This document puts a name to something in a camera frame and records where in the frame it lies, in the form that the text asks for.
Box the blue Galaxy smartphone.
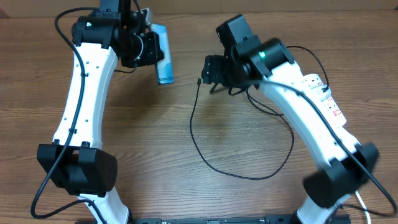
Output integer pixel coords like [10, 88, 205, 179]
[150, 23, 174, 85]

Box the black USB charging cable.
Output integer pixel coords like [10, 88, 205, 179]
[189, 45, 330, 181]

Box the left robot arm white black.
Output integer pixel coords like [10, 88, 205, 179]
[37, 0, 174, 223]

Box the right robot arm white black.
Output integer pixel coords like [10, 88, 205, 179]
[201, 15, 379, 223]

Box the white charger adapter plug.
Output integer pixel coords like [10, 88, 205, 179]
[312, 84, 331, 101]

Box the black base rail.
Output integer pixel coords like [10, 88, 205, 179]
[132, 215, 294, 224]

